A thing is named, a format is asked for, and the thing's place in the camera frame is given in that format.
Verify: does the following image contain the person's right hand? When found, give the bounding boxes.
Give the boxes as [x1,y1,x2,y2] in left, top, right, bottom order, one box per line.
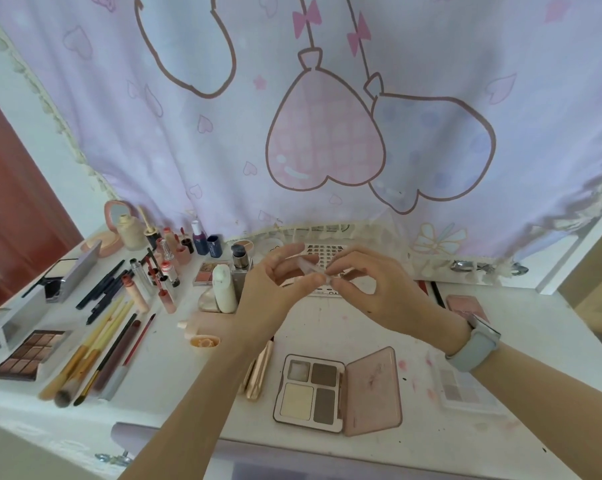
[325,246,474,355]

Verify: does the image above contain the person's left hand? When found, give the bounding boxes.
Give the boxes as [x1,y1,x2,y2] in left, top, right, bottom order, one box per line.
[233,243,331,355]

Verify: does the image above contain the dark foundation box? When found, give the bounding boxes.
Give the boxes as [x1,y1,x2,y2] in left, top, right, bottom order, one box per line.
[230,243,254,305]

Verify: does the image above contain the white oval compact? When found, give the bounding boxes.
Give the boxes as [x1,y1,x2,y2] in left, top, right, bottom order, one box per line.
[212,264,238,315]

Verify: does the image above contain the gold clear compact cap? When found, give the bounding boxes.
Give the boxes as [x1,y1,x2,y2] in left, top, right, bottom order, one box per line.
[196,288,222,314]

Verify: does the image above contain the small clear square compact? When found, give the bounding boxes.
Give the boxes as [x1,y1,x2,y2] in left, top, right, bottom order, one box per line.
[299,256,343,287]

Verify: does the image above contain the small red blush palette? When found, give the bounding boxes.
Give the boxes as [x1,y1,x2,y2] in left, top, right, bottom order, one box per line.
[193,262,232,288]

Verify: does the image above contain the cream gold tube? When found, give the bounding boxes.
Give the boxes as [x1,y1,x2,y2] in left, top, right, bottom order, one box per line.
[248,339,276,401]

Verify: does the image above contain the peach foundation tube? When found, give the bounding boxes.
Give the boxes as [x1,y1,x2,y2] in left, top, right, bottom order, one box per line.
[190,333,223,354]

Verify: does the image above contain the paper instruction sheet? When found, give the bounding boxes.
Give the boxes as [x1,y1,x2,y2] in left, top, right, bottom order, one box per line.
[280,241,354,299]

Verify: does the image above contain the navy lipstick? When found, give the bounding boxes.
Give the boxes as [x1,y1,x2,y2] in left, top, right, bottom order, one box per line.
[190,220,210,257]

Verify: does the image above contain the pink four-pan eyeshadow palette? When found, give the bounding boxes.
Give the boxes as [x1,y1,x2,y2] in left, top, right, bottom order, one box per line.
[272,346,404,439]

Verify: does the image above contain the brown lip gloss wand cap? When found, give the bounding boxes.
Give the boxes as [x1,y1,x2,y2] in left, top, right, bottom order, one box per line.
[158,277,178,315]

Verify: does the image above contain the clear eyeshadow compact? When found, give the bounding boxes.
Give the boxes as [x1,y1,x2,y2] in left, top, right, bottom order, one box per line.
[427,349,503,415]

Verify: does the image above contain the black foundation bottle cap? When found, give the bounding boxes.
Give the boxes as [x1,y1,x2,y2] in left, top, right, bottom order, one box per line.
[136,205,163,251]

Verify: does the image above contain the beige foundation bottle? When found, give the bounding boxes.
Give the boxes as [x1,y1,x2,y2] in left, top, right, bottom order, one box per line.
[116,213,148,252]

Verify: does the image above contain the wooden drawer lilac front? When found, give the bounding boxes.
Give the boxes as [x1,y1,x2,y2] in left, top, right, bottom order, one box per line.
[110,422,581,480]

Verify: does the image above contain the black eyeliner pencils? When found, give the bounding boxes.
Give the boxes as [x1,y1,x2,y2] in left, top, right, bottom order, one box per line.
[76,259,126,311]

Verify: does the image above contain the pink cushion compact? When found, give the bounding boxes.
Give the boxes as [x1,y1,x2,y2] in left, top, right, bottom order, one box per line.
[80,199,142,259]

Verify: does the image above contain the yellow handled makeup brush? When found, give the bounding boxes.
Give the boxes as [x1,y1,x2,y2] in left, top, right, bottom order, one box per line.
[38,294,127,401]

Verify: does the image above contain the dark grey palette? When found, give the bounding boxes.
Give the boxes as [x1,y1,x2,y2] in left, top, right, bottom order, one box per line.
[23,239,103,304]

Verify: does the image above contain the orange brown eyeshadow palette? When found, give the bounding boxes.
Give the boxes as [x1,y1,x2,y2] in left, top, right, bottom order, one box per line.
[0,329,73,382]

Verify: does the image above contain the silver square palette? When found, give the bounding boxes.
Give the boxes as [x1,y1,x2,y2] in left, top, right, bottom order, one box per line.
[0,292,47,349]

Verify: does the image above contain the person's right forearm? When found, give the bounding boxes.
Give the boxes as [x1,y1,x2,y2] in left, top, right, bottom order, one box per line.
[468,344,602,480]

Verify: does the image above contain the person's left forearm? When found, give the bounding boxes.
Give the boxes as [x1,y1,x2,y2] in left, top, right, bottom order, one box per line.
[118,337,274,480]

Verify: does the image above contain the white table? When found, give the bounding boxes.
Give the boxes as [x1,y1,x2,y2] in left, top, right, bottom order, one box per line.
[0,224,602,480]

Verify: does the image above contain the white smartwatch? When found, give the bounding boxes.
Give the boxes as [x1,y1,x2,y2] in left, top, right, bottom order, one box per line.
[445,314,501,373]

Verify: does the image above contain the lilac cartoon cloth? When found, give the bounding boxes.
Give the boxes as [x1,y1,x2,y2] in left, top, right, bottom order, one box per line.
[0,0,602,285]

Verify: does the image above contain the brown wooden door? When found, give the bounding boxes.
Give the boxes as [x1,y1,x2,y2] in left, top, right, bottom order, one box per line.
[0,79,84,321]

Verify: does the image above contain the wooden bed frame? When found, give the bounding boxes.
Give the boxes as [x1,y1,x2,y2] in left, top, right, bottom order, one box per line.
[558,214,602,345]

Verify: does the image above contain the metal cabinet handle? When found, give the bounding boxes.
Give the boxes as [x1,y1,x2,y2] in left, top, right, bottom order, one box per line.
[94,449,133,468]

